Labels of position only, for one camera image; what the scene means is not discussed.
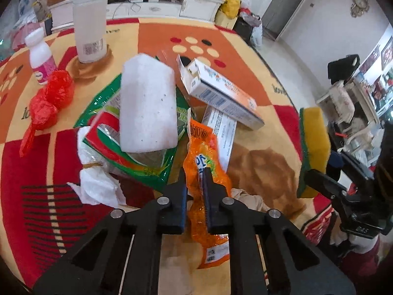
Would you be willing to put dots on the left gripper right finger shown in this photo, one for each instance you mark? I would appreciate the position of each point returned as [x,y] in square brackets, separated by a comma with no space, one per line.
[268,254]

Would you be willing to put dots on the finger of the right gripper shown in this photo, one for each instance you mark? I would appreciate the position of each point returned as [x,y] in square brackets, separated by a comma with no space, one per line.
[342,162]
[329,188]

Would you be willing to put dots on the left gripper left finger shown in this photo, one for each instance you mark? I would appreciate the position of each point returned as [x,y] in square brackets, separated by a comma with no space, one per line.
[121,254]

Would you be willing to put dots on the yellow green sponge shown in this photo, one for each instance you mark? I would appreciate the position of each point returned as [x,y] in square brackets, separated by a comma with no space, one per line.
[315,147]

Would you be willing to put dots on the white paper towel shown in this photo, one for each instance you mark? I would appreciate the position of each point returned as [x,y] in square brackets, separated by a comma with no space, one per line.
[97,186]

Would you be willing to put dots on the blue white tablets box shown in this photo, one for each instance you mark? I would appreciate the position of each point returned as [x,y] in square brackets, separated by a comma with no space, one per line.
[224,128]

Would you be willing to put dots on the orange snack wrapper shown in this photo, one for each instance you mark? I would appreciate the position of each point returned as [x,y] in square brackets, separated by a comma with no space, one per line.
[203,153]

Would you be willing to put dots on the white foam block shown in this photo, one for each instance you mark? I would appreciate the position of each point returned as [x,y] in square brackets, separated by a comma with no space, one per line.
[148,112]

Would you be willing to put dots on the green seaweed snack bag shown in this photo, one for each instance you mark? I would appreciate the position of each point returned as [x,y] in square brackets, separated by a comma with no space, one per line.
[149,168]

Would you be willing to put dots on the orange white medicine box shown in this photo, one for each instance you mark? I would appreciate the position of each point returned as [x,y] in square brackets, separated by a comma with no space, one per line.
[205,84]

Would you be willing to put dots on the red plastic bag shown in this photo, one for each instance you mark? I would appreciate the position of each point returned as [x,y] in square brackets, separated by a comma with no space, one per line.
[45,106]

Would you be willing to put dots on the brown paper cup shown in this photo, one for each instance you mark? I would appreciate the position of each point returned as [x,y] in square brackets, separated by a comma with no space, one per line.
[174,276]

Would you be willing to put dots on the beige tissue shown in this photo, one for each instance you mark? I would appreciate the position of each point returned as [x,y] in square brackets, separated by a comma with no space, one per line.
[253,202]

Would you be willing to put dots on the white floral chair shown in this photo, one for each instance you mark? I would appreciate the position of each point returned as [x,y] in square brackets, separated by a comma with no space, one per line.
[336,104]

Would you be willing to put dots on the black hanging bag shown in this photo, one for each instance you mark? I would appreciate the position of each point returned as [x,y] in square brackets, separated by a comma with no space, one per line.
[343,69]

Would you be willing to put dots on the patterned red orange blanket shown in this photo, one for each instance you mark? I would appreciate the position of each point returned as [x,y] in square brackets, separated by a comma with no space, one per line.
[41,216]

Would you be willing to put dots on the black shopping bag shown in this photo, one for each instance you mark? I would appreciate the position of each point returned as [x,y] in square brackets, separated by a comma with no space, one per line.
[243,29]

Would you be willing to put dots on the beige paper shopping bag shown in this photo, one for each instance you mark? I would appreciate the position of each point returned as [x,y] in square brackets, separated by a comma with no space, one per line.
[222,20]

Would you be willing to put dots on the yellow plastic bag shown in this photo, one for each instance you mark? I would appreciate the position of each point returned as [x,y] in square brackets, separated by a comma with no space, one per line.
[230,8]

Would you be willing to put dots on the white pink small bottle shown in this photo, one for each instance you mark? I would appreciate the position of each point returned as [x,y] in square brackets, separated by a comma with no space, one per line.
[40,56]

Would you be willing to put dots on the white TV cabinet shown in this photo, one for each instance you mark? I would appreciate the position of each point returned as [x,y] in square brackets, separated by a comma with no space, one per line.
[201,10]

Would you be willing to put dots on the tall white thermos bottle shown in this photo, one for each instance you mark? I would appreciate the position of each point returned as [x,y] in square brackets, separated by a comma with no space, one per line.
[89,20]

